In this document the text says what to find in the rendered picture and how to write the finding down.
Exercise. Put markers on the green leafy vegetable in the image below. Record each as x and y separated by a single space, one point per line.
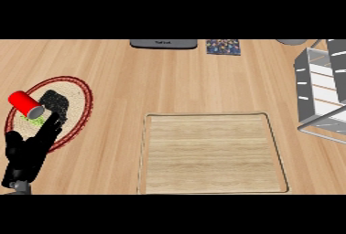
35 121

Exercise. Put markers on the dark grey appliance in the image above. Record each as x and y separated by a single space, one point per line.
163 43

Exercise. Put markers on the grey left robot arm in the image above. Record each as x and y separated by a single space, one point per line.
21 187

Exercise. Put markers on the dark patterned box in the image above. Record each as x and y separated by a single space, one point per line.
224 46

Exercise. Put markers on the black lumpy object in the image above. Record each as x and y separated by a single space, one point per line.
55 102

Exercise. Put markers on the grey round object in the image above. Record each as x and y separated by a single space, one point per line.
292 41

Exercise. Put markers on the red can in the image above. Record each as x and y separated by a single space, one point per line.
23 103

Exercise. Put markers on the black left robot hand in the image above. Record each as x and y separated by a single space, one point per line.
27 152

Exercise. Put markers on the pale wooden tray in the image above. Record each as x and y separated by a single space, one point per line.
212 152

